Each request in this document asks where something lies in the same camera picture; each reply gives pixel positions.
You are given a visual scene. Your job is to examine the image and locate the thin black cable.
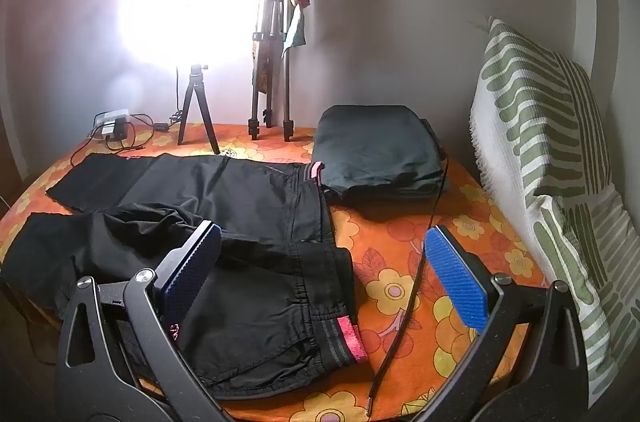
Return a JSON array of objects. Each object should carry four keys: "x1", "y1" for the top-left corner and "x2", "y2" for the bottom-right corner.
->
[{"x1": 70, "y1": 113, "x2": 157, "y2": 168}]

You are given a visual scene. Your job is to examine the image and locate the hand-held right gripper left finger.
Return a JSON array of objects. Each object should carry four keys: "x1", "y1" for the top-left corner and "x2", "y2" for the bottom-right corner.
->
[{"x1": 57, "y1": 219, "x2": 236, "y2": 422}]

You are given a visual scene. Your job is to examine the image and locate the black power adapter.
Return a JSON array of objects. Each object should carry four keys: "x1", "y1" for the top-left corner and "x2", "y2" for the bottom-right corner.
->
[{"x1": 102, "y1": 117, "x2": 132, "y2": 141}]

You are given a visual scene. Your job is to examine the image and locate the tall folded metal tripod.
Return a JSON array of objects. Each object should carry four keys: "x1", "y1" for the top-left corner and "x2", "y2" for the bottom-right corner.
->
[{"x1": 247, "y1": 0, "x2": 301, "y2": 142}]

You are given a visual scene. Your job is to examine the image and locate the green striped white pillow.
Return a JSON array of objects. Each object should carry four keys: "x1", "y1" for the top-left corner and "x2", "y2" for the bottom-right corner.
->
[{"x1": 469, "y1": 17, "x2": 640, "y2": 409}]

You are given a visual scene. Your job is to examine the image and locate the black lamp cable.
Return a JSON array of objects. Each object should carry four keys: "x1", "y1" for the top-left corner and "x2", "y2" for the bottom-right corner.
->
[{"x1": 152, "y1": 65, "x2": 182, "y2": 133}]

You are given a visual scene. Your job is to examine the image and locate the white power strip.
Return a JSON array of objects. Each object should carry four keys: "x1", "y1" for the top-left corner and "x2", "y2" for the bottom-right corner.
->
[{"x1": 95, "y1": 109, "x2": 131, "y2": 129}]

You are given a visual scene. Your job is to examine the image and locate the black pants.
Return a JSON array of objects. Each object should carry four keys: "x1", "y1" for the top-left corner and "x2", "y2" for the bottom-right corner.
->
[{"x1": 0, "y1": 152, "x2": 371, "y2": 400}]

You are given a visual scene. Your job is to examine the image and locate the stack of folded dark pants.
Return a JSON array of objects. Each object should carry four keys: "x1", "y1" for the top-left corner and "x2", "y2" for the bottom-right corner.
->
[{"x1": 311, "y1": 105, "x2": 451, "y2": 203}]

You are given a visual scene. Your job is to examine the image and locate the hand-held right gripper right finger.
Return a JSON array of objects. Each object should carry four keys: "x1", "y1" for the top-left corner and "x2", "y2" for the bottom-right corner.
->
[{"x1": 410, "y1": 225, "x2": 592, "y2": 422}]

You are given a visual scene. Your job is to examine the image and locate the small black tripod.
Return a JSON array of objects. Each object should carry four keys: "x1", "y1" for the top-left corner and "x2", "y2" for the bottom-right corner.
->
[{"x1": 177, "y1": 63, "x2": 221, "y2": 155}]

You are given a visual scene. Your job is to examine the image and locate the orange floral bedsheet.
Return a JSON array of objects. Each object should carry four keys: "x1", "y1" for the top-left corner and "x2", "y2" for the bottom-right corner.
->
[{"x1": 0, "y1": 122, "x2": 551, "y2": 422}]

